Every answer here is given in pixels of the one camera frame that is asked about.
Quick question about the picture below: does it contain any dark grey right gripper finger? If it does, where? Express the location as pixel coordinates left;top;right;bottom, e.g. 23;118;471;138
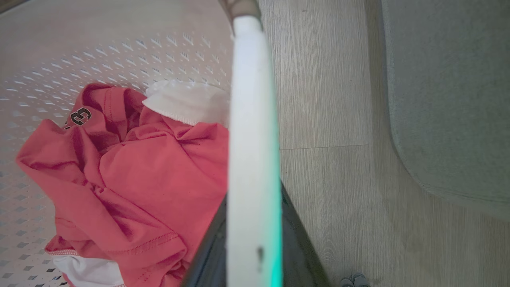
280;181;332;287

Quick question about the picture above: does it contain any white perforated plastic laundry basket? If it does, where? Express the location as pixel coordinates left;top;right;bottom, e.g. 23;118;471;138
0;0;284;287

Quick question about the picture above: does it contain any small grey rounded object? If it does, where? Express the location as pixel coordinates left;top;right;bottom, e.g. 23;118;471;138
339;272;371;287

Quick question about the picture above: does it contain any red t-shirt with black print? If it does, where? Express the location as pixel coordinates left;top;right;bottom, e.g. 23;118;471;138
16;83;230;287

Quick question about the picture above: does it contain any white knitted garment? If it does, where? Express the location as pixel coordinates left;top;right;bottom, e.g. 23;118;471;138
142;79;231;128

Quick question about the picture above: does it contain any white cloth with striped trim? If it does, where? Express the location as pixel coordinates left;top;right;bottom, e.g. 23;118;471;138
45;248;126;287

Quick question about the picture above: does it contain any grey-green carpet rug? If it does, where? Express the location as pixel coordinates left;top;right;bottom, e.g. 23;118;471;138
381;0;510;222

